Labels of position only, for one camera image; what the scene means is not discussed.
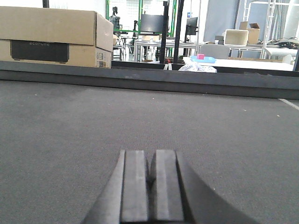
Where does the pink cube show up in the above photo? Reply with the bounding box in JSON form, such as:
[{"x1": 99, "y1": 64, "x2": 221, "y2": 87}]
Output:
[{"x1": 197, "y1": 54, "x2": 205, "y2": 60}]

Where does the white open box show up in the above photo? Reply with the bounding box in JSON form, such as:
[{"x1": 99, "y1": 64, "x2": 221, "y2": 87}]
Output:
[{"x1": 224, "y1": 29, "x2": 249, "y2": 47}]

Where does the black monitor left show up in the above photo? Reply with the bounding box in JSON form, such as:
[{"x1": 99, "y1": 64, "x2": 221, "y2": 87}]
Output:
[{"x1": 139, "y1": 14, "x2": 164, "y2": 33}]

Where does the black monitor right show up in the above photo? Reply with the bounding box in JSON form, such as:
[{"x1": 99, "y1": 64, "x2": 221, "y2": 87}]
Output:
[{"x1": 186, "y1": 17, "x2": 198, "y2": 35}]

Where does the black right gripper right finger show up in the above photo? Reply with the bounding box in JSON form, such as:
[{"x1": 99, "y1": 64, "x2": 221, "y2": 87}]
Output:
[{"x1": 150, "y1": 150, "x2": 257, "y2": 224}]

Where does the small cardboard box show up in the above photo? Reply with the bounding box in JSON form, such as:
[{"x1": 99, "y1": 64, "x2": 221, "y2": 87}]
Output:
[{"x1": 239, "y1": 21, "x2": 260, "y2": 44}]

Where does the blue tray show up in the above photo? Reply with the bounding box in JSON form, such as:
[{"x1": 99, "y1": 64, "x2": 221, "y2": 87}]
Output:
[{"x1": 190, "y1": 56, "x2": 216, "y2": 63}]

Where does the large cardboard box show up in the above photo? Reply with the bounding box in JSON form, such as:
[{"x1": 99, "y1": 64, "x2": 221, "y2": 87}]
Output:
[{"x1": 0, "y1": 6, "x2": 113, "y2": 68}]

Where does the clear plastic bag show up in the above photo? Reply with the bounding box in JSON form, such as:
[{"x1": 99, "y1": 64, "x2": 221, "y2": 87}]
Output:
[{"x1": 178, "y1": 62, "x2": 217, "y2": 73}]

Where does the grey office chair back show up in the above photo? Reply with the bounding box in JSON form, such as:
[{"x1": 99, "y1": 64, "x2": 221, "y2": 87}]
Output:
[{"x1": 199, "y1": 44, "x2": 230, "y2": 59}]

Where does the black monitor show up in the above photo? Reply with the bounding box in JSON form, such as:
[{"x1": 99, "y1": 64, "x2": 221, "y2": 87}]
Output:
[
  {"x1": 139, "y1": 14, "x2": 164, "y2": 33},
  {"x1": 186, "y1": 17, "x2": 198, "y2": 35}
]

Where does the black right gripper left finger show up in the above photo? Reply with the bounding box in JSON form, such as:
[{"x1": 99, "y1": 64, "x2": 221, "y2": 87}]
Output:
[{"x1": 82, "y1": 150, "x2": 149, "y2": 224}]

